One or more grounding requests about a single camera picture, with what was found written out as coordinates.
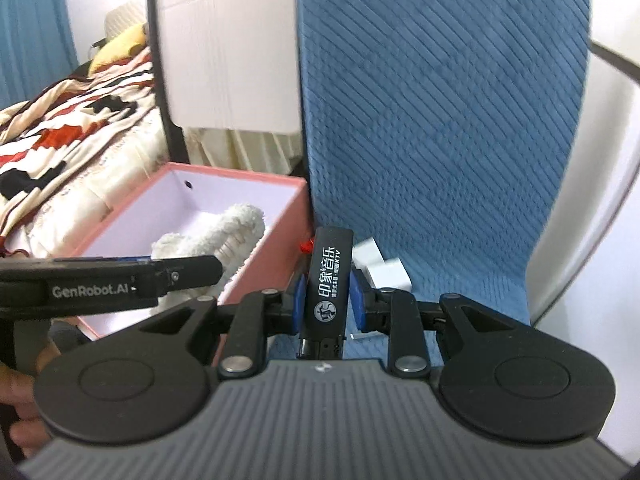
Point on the white chair frame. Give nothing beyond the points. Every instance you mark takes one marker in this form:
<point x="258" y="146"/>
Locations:
<point x="590" y="210"/>

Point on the small red trinket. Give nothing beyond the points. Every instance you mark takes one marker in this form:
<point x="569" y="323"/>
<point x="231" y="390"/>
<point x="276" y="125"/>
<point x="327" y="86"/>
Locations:
<point x="305" y="247"/>

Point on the yellow plush pillow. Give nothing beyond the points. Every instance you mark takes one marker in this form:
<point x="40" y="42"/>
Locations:
<point x="117" y="50"/>

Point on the blue textured chair cushion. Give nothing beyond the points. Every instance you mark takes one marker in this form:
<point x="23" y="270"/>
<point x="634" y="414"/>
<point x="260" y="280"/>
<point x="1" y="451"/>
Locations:
<point x="425" y="135"/>

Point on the white charger plug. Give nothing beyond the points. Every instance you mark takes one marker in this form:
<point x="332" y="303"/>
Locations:
<point x="366" y="252"/>
<point x="392" y="275"/>

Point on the pink cardboard box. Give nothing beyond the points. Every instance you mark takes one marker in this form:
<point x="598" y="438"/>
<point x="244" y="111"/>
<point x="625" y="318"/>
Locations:
<point x="270" y="240"/>

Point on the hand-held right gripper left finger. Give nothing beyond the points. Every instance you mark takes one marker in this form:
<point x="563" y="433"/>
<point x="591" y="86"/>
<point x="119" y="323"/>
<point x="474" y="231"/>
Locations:
<point x="299" y="300"/>

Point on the black lighter with white print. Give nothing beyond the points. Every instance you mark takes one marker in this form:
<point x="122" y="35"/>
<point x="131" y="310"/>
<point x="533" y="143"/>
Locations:
<point x="326" y="285"/>

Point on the printed blanket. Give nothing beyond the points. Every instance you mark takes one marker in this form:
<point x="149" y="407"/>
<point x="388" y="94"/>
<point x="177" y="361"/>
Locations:
<point x="75" y="130"/>

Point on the white nightstand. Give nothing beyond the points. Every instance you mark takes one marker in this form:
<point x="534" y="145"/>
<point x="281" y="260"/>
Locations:
<point x="230" y="50"/>

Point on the dark wooden board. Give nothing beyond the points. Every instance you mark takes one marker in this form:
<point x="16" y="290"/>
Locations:
<point x="162" y="85"/>

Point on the person's left hand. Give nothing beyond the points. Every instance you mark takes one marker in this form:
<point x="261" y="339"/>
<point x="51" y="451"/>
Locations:
<point x="20" y="395"/>

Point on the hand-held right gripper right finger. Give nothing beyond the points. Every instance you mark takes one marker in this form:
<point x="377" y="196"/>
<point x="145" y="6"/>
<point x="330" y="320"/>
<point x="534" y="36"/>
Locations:
<point x="357" y="302"/>

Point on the blue curtain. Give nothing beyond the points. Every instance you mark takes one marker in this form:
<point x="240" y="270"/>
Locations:
<point x="30" y="30"/>

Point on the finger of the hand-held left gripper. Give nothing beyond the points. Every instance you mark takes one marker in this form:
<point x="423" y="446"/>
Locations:
<point x="195" y="274"/>

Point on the white plush toy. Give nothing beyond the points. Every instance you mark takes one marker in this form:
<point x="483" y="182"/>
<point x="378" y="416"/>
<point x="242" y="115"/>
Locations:
<point x="220" y="240"/>

